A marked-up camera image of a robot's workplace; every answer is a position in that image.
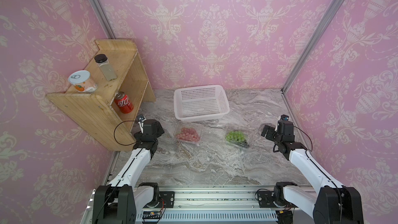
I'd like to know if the clear plastic clamshell container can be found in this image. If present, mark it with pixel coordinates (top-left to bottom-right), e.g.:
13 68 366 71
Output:
174 122 203 144

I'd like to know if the red grape bunch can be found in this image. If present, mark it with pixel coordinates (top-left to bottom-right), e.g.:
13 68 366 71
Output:
175 127 200 143

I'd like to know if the black grape bunch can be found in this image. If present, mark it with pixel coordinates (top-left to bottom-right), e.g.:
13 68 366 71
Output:
238 142 249 148

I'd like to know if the green grape bunch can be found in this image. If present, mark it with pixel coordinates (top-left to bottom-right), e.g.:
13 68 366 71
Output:
225 131 246 143

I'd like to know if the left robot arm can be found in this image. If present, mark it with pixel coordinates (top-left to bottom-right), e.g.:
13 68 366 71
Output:
92 117 164 224

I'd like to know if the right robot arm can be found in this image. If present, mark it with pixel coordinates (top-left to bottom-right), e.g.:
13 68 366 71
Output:
261 115 364 224

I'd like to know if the red cola can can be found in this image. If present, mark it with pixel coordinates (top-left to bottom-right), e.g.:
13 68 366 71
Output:
114 91 134 114

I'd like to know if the white plastic basket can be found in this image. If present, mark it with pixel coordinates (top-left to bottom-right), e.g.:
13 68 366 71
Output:
174 85 230 122

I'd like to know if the wooden shelf unit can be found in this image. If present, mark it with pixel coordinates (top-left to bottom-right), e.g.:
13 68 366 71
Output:
47 39 155 151

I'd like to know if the clear bottle black cap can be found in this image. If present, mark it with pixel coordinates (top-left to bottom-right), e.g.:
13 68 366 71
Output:
94 54 117 81

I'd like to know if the white orange printed can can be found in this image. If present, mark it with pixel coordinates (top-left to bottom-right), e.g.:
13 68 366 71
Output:
68 70 97 93

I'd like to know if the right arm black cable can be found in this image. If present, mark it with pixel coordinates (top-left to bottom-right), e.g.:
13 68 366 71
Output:
293 125 314 153

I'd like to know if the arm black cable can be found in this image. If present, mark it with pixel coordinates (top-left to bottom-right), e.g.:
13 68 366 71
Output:
293 125 314 153
113 120 141 147

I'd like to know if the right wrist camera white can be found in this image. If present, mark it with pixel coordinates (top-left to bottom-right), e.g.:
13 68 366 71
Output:
279 115 289 121

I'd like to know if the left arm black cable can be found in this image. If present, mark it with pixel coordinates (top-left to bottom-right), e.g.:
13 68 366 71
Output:
113 120 141 147

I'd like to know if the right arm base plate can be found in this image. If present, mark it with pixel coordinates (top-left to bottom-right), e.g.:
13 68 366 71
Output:
255 189 297 210

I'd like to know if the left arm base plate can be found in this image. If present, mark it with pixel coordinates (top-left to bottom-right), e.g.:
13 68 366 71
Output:
145 191 175 208

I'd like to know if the aluminium rail frame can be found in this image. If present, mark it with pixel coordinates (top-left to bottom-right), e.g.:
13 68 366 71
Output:
81 185 315 224

